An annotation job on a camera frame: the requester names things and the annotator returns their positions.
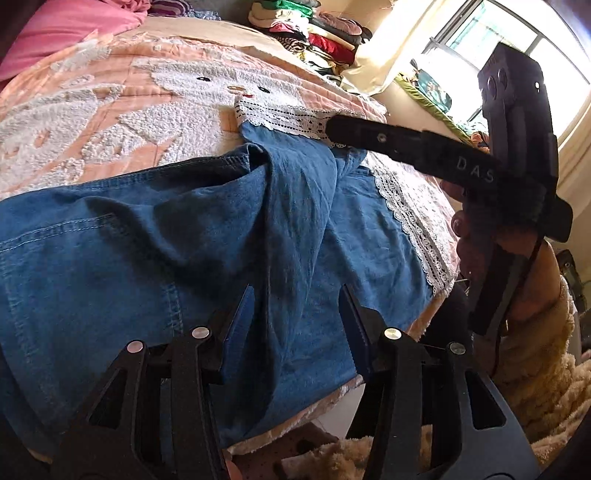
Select blue denim lace-trimmed pants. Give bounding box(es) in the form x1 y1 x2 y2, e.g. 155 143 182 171
1 100 458 456

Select right hand red nails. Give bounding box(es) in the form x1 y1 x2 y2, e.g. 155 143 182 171
441 181 570 328

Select green-edged windowsill cushion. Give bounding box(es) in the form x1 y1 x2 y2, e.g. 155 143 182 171
394 73 490 153

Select cream window curtain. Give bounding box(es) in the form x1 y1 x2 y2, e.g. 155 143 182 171
349 1 464 95

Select beige fleece sleeve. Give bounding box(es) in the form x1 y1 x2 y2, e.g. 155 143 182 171
475 278 590 468

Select pile of folded clothes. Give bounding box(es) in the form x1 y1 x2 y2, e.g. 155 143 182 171
247 1 373 78

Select peach bear-pattern blanket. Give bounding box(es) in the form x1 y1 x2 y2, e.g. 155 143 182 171
0 29 463 458

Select striped purple pillow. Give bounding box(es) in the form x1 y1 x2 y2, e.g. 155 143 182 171
147 0 221 21

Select pink bedsheet bundle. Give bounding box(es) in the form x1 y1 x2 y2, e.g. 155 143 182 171
1 0 151 83

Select window with dark frame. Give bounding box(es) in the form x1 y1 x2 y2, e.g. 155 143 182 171
411 1 590 137

